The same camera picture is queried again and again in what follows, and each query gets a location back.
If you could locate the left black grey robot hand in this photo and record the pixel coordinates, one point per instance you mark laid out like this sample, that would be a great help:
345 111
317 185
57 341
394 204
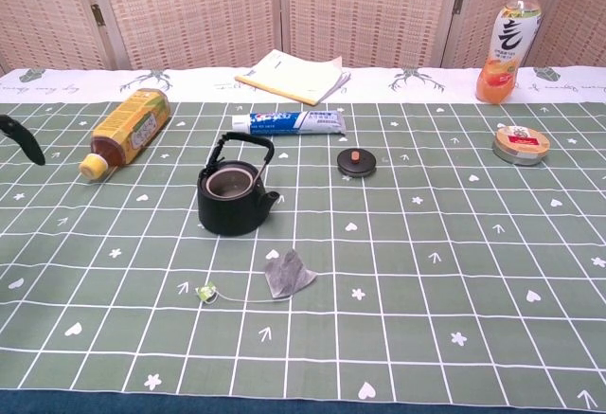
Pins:
26 141

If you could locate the yellow label tea bottle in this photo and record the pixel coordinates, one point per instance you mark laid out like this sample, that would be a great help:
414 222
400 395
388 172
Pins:
130 130

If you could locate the black cast iron teapot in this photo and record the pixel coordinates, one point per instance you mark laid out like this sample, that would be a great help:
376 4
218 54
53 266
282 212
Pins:
227 212

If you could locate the black teapot lid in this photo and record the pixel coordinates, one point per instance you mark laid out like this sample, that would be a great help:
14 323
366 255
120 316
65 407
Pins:
356 164

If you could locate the woven folding screen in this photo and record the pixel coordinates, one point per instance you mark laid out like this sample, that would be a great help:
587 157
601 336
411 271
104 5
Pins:
199 11

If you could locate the blue white toothpaste tube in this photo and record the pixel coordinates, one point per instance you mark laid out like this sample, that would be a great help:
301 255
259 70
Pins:
293 122

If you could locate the yellow white notebook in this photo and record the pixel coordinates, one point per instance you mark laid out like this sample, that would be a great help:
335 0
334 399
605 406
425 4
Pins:
296 75

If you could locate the green grid tablecloth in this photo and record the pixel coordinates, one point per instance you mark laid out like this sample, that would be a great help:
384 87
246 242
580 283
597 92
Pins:
426 253

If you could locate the orange juice bottle black cap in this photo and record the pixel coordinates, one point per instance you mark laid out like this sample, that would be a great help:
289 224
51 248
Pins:
506 54

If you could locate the round tin red label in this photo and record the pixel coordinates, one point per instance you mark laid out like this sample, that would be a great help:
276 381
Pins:
521 146

